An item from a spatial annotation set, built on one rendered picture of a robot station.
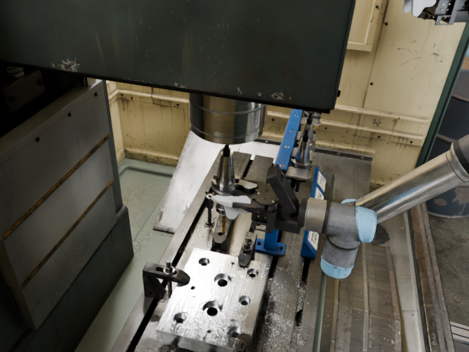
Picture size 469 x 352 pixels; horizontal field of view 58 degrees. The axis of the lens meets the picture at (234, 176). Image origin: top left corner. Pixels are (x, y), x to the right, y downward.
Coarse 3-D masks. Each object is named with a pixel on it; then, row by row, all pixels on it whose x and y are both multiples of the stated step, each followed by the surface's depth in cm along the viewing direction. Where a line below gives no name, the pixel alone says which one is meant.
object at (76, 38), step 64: (0, 0) 71; (64, 0) 68; (128, 0) 65; (192, 0) 63; (256, 0) 61; (320, 0) 59; (64, 64) 75; (128, 64) 72; (192, 64) 69; (256, 64) 66; (320, 64) 64
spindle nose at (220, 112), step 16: (192, 96) 80; (208, 96) 77; (192, 112) 82; (208, 112) 78; (224, 112) 78; (240, 112) 78; (256, 112) 80; (192, 128) 85; (208, 128) 80; (224, 128) 79; (240, 128) 80; (256, 128) 82; (224, 144) 82; (240, 144) 82
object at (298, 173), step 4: (288, 168) 121; (292, 168) 121; (296, 168) 121; (300, 168) 121; (288, 172) 120; (292, 172) 120; (296, 172) 120; (300, 172) 120; (304, 172) 120; (308, 172) 120; (288, 176) 118; (292, 176) 118; (296, 176) 118; (300, 176) 118; (304, 176) 118; (308, 176) 119
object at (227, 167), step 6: (222, 156) 91; (228, 156) 91; (222, 162) 92; (228, 162) 92; (222, 168) 92; (228, 168) 92; (216, 174) 95; (222, 174) 93; (228, 174) 93; (216, 180) 95; (222, 180) 94; (228, 180) 94; (234, 180) 95
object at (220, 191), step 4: (236, 176) 97; (212, 180) 95; (236, 180) 96; (212, 184) 95; (216, 184) 94; (220, 184) 94; (232, 184) 94; (236, 184) 94; (212, 188) 96; (216, 188) 94; (220, 188) 94; (224, 188) 93; (228, 188) 93; (232, 188) 94; (216, 192) 95; (220, 192) 95; (224, 192) 95; (228, 192) 95; (232, 192) 95; (236, 192) 96
